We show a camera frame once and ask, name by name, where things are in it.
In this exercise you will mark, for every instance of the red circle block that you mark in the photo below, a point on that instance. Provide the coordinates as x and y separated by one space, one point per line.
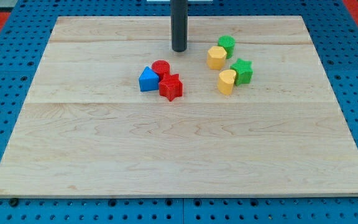
161 68

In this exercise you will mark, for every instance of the yellow hexagon block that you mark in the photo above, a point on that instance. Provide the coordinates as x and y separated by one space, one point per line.
216 57

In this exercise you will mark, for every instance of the green circle block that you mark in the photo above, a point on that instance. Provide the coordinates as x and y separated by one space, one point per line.
228 43

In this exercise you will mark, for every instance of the red star block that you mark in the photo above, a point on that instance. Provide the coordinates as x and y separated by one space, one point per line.
171 87

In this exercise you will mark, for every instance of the blue triangle block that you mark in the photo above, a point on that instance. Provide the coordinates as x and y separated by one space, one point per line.
148 80

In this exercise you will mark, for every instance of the yellow heart block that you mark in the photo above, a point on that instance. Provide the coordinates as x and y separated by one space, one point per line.
226 80

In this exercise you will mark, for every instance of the green star block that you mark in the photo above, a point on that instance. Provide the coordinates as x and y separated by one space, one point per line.
244 71

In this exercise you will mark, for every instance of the light wooden board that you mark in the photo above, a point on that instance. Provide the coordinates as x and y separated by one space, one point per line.
87 131

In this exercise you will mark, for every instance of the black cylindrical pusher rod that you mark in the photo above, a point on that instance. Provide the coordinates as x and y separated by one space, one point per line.
179 23

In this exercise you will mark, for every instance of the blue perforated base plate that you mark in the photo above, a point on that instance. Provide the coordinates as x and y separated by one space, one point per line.
22 42

